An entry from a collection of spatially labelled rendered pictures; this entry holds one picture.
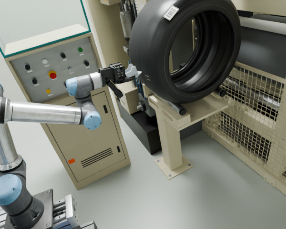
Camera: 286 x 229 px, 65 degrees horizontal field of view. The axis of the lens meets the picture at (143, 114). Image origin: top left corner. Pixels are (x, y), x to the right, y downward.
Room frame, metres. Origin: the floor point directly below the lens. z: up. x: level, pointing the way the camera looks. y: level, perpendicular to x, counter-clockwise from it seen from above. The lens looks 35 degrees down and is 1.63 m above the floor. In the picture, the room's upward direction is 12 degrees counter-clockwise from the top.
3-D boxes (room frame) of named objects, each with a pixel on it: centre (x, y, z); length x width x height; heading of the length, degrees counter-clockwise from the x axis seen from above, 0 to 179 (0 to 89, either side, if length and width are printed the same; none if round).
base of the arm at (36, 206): (0.68, 0.64, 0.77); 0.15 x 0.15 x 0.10
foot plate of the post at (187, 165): (1.43, -0.18, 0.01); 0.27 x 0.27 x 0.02; 20
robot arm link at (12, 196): (0.68, 0.64, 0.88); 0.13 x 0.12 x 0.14; 18
